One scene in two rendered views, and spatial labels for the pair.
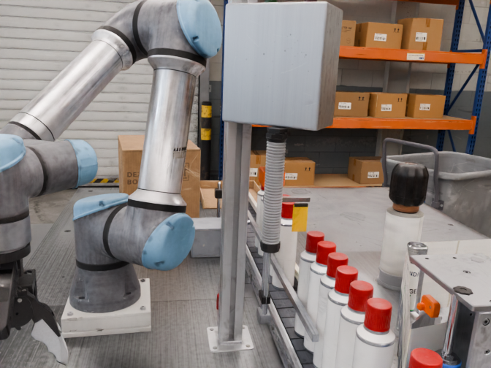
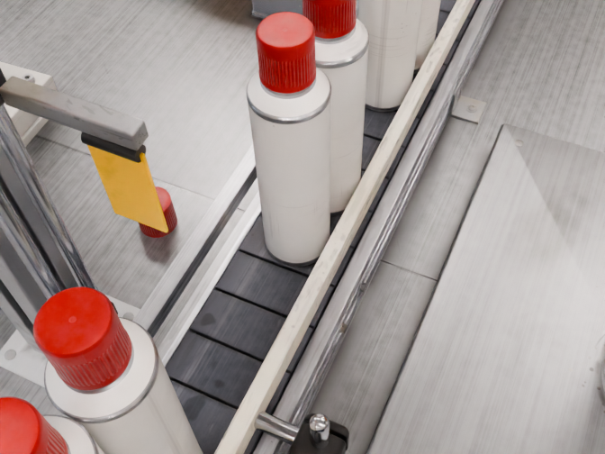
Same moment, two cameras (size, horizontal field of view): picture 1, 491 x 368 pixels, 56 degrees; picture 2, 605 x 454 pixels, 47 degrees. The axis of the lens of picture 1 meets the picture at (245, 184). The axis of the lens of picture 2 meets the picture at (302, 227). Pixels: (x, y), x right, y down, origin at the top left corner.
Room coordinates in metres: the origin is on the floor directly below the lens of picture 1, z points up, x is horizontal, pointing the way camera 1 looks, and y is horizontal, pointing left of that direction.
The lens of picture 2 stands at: (0.75, -0.30, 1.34)
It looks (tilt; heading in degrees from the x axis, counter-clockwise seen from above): 54 degrees down; 37
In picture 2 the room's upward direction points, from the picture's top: 3 degrees counter-clockwise
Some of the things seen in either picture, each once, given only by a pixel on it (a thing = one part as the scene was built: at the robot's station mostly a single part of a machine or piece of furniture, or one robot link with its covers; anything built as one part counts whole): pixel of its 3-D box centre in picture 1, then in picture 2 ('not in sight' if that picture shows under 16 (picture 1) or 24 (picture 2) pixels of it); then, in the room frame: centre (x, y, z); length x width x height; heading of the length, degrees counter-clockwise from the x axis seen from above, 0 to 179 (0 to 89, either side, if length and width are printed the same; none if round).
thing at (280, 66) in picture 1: (281, 66); not in sight; (0.80, -0.05, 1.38); 0.17 x 0.10 x 0.19; 65
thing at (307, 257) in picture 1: (311, 284); (129, 413); (0.81, -0.13, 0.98); 0.05 x 0.05 x 0.20
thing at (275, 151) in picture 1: (273, 190); not in sight; (0.74, -0.05, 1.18); 0.04 x 0.04 x 0.21
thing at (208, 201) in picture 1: (230, 193); not in sight; (1.90, 0.06, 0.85); 0.30 x 0.26 x 0.04; 10
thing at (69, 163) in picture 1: (50, 165); not in sight; (0.70, 0.30, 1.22); 0.11 x 0.11 x 0.08; 61
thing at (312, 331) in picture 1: (253, 226); (357, 2); (1.20, -0.03, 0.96); 1.07 x 0.01 x 0.01; 10
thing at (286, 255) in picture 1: (285, 244); (292, 152); (1.00, -0.10, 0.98); 0.05 x 0.05 x 0.20
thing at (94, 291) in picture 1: (104, 275); not in sight; (0.93, 0.30, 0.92); 0.15 x 0.15 x 0.10
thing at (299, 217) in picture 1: (299, 217); (127, 183); (0.87, -0.11, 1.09); 0.03 x 0.01 x 0.06; 100
